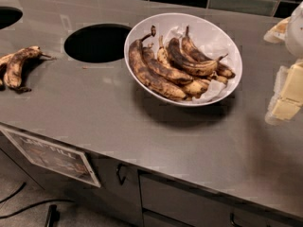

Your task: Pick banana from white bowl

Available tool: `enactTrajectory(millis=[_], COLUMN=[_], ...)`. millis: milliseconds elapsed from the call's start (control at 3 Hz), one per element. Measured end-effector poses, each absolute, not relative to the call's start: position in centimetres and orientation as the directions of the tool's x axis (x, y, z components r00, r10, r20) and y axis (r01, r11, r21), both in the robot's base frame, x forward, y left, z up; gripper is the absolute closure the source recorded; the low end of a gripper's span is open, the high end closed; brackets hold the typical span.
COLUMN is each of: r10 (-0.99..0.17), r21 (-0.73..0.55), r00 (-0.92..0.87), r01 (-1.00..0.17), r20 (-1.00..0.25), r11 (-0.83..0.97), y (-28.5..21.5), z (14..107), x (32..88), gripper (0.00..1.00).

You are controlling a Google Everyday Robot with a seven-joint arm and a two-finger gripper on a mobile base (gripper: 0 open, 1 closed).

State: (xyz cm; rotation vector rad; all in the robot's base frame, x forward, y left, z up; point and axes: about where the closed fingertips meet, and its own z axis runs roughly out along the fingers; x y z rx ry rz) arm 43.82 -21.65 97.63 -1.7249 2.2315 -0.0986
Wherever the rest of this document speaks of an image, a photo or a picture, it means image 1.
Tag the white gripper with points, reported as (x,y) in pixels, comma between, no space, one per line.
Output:
(295,35)

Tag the dark curved banana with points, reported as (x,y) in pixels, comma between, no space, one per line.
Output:
(204,68)

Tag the white bowl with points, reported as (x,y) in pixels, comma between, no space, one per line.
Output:
(208,37)

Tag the short yellow banana bottom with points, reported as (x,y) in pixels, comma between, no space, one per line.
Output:
(197,87)

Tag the dark banana at back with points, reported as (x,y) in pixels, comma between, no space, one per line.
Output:
(197,55)

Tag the small yellow banana middle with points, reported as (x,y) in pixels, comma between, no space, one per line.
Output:
(162,53)

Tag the long spotted banana front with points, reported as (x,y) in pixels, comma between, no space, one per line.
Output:
(146,76)

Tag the spotted banana on counter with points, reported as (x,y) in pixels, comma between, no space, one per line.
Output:
(15,64)

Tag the framed landfill sign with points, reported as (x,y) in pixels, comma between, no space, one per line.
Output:
(55,157)

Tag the black stand on floor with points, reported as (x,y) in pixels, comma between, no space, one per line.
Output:
(53,215)

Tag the black drawer handle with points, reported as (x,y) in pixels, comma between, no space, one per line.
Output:
(233,222)

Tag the black cabinet door handle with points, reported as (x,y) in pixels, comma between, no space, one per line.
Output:
(121,179)

